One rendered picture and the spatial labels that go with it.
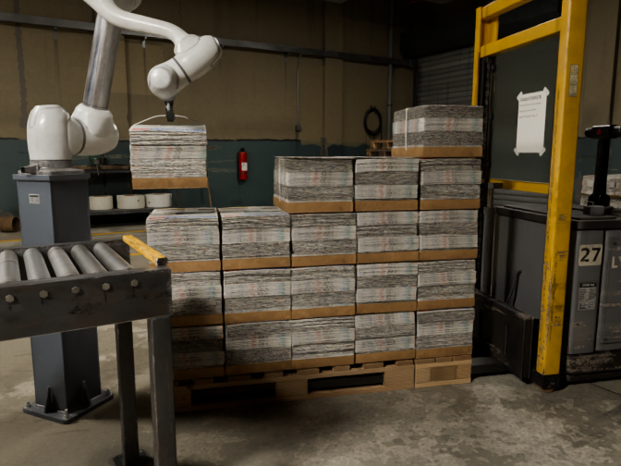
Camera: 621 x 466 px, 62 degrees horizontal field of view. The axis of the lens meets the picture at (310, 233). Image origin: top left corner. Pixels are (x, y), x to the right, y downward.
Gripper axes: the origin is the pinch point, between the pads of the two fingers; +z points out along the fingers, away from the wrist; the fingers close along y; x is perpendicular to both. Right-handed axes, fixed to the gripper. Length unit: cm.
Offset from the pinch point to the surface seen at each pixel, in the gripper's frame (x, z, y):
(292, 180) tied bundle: 49, -11, 33
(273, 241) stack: 41, -9, 59
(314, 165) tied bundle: 58, -11, 27
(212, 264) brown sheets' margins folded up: 16, -10, 68
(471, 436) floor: 114, -45, 133
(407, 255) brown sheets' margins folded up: 101, -7, 66
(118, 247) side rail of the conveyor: -14, -47, 57
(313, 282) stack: 59, -8, 77
